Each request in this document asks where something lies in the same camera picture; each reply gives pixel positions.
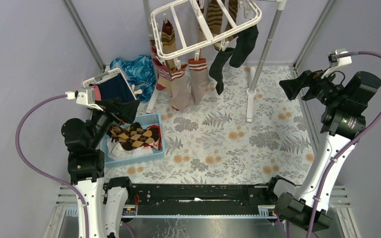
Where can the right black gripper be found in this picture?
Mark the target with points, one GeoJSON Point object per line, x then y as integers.
{"type": "Point", "coordinates": [312, 79]}

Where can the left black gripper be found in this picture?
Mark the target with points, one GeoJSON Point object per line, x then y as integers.
{"type": "Point", "coordinates": [112, 111]}

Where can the red striped sock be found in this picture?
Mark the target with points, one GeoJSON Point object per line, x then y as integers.
{"type": "Point", "coordinates": [163, 81]}
{"type": "Point", "coordinates": [173, 104]}

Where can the black sock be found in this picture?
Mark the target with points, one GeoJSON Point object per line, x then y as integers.
{"type": "Point", "coordinates": [216, 69]}
{"type": "Point", "coordinates": [246, 42]}

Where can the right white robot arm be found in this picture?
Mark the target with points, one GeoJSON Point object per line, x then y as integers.
{"type": "Point", "coordinates": [306, 206]}

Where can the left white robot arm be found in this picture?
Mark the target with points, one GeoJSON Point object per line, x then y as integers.
{"type": "Point", "coordinates": [100, 204]}

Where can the pile of socks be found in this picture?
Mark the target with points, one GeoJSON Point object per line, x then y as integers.
{"type": "Point", "coordinates": [133, 141]}

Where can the blue laundry basket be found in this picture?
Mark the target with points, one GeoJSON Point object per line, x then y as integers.
{"type": "Point", "coordinates": [145, 121]}

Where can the dark navy cloth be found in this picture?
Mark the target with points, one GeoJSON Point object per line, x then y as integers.
{"type": "Point", "coordinates": [116, 87]}

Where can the pink cloth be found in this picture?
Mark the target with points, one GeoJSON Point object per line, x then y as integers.
{"type": "Point", "coordinates": [97, 93]}

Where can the silver drying rack stand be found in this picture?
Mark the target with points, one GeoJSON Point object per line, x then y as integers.
{"type": "Point", "coordinates": [254, 71]}

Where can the blue patterned cloth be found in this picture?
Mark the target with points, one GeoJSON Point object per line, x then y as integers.
{"type": "Point", "coordinates": [140, 73]}

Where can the white laundry basket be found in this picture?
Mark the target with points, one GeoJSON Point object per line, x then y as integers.
{"type": "Point", "coordinates": [104, 77]}

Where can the brown patterned hanging sock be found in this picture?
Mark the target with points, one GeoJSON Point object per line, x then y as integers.
{"type": "Point", "coordinates": [233, 10]}

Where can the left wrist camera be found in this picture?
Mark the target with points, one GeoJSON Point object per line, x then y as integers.
{"type": "Point", "coordinates": [85, 97]}

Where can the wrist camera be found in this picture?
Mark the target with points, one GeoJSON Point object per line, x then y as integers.
{"type": "Point", "coordinates": [336, 62]}
{"type": "Point", "coordinates": [85, 97]}

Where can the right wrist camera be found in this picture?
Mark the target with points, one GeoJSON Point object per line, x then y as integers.
{"type": "Point", "coordinates": [336, 62]}

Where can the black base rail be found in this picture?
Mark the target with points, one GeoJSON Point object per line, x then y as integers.
{"type": "Point", "coordinates": [198, 199]}

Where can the white sock hanger frame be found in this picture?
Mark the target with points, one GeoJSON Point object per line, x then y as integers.
{"type": "Point", "coordinates": [253, 17]}

